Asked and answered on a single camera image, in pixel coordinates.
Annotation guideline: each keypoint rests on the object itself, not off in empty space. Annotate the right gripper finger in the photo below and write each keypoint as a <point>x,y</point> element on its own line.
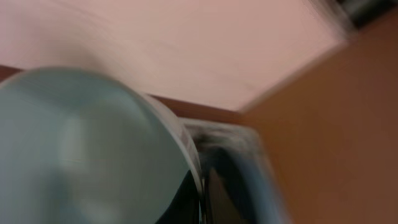
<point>184,208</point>

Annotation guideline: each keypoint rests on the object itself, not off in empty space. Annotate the dark blue plate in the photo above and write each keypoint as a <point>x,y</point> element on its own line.
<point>237,189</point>

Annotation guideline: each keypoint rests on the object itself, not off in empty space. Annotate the light blue rice bowl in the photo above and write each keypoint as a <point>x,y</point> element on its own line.
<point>79,147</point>

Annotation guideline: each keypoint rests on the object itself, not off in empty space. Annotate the grey dishwasher rack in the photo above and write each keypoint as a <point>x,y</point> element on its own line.
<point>206,133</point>

